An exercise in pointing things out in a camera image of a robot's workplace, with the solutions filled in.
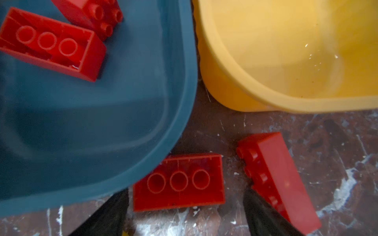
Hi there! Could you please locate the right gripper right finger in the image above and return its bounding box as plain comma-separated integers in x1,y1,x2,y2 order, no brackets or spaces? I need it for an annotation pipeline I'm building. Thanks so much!
243,188,303,236

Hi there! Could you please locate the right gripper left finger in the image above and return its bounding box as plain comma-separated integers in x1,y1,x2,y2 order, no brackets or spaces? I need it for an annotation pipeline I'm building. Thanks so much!
69,188,129,236

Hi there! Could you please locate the small red lego brick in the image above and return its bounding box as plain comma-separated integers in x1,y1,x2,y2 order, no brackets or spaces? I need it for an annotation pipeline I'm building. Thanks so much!
52,0,123,41

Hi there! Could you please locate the teal rectangular container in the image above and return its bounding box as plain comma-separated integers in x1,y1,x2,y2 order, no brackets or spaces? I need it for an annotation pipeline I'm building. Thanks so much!
1,1,198,217

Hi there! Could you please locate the yellow rectangular container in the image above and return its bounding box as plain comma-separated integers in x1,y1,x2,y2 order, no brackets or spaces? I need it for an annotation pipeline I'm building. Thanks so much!
193,1,378,113

